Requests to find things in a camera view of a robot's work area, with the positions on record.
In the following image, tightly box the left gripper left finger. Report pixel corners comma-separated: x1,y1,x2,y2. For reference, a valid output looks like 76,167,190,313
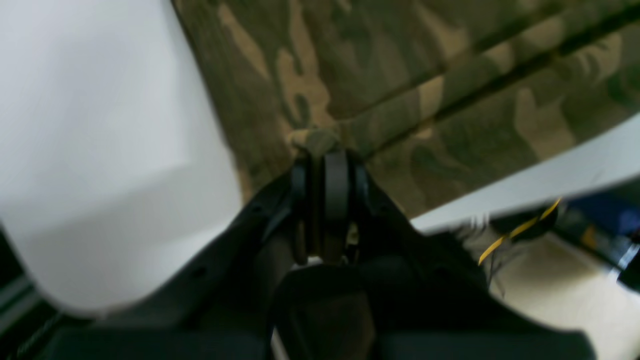
46,160,318,360

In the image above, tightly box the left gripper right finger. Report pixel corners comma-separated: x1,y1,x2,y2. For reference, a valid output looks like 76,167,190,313
320,151,595,360

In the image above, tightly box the camouflage t-shirt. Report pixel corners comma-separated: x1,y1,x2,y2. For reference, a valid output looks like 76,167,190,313
172,0,640,217

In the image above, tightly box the yellow cable on floor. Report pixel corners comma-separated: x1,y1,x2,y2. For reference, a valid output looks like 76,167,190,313
477,197,563,266

